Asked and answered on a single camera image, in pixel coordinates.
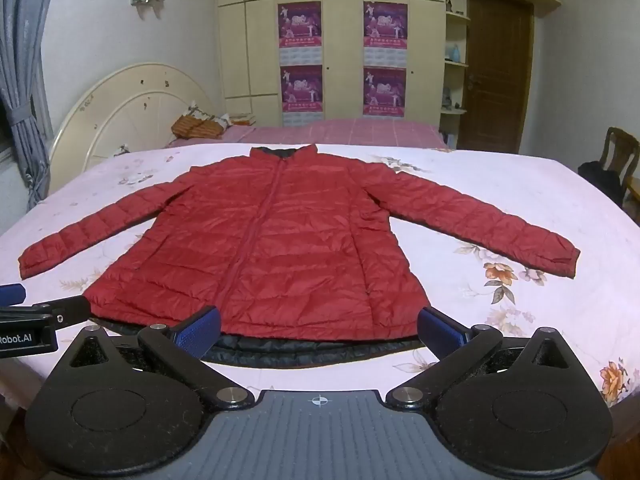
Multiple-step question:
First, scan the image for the cream wardrobe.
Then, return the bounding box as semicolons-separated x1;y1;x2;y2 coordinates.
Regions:
215;0;448;128

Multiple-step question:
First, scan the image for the brown wooden door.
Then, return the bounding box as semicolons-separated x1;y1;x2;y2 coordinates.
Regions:
457;0;535;155

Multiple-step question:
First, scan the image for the floral white bed sheet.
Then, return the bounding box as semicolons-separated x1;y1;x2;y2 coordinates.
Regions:
0;142;640;408

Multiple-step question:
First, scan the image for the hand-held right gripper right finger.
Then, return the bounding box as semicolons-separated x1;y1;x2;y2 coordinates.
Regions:
387;307;576;409

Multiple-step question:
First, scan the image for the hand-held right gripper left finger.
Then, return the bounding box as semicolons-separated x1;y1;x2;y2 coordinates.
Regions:
65;306;253;409

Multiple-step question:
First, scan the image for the magenta wall poster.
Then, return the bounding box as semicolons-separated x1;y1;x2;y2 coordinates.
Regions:
363;2;409;68
363;66;407;118
280;64;324;127
277;1;322;64

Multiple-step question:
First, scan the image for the grey curtain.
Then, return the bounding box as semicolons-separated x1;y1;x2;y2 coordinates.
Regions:
0;0;63;196

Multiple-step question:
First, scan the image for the wooden chair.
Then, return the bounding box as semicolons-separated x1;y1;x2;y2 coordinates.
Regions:
602;126;640;196

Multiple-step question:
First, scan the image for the cream round headboard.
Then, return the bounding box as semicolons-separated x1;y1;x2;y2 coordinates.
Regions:
47;62;227;193

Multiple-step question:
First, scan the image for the cream corner shelf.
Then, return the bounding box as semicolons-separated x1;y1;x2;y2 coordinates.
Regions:
440;0;472;150

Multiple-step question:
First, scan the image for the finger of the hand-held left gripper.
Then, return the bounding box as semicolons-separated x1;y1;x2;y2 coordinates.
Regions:
0;295;92;332
0;283;27;306

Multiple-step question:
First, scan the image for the black bag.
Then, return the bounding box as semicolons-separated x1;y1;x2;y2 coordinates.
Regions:
577;160;627;209

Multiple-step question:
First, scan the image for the pink checked blanket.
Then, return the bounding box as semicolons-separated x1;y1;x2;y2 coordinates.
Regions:
165;117;451;152

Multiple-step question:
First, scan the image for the red puffer jacket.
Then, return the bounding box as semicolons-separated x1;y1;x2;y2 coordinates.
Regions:
17;144;582;368

